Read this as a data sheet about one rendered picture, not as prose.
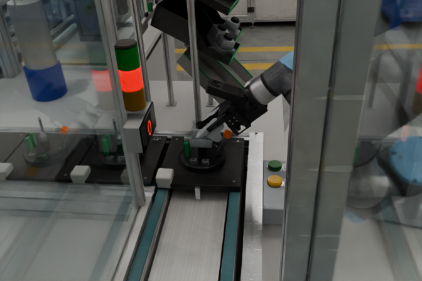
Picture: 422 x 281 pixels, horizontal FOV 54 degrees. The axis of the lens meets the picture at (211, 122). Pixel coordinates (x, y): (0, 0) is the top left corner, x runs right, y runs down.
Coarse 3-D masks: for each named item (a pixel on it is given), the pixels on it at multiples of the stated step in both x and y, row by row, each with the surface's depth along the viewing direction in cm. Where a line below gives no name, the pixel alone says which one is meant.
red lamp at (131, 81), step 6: (120, 72) 89; (126, 72) 89; (132, 72) 89; (138, 72) 90; (120, 78) 90; (126, 78) 89; (132, 78) 90; (138, 78) 91; (126, 84) 90; (132, 84) 90; (138, 84) 91; (126, 90) 91; (132, 90) 91
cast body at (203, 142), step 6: (192, 126) 120; (198, 126) 118; (204, 126) 118; (192, 132) 118; (186, 138) 122; (192, 138) 119; (204, 138) 119; (192, 144) 121; (198, 144) 120; (204, 144) 120; (210, 144) 120
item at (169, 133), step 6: (156, 132) 141; (162, 132) 141; (168, 132) 141; (174, 132) 141; (180, 132) 141; (186, 132) 140; (222, 132) 139; (246, 132) 139; (168, 138) 138; (246, 138) 136; (246, 144) 136; (246, 150) 137; (162, 156) 137; (162, 162) 134; (144, 186) 118; (150, 186) 118; (150, 192) 117; (156, 192) 119
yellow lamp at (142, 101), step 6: (138, 90) 92; (126, 96) 92; (132, 96) 92; (138, 96) 92; (144, 96) 95; (126, 102) 93; (132, 102) 93; (138, 102) 93; (144, 102) 95; (126, 108) 94; (132, 108) 93; (138, 108) 94
